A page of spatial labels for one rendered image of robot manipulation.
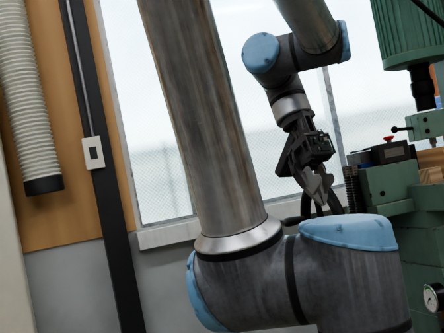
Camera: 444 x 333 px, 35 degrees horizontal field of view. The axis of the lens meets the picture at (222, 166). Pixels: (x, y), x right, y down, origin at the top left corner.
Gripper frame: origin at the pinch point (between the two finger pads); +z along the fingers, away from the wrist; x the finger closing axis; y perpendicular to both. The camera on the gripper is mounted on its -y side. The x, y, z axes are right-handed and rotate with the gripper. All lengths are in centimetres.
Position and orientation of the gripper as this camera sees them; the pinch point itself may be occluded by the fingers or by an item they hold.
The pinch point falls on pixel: (319, 201)
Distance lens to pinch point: 157.7
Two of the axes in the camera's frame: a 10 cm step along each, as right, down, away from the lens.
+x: 8.6, -0.6, 5.1
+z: 2.8, 8.8, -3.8
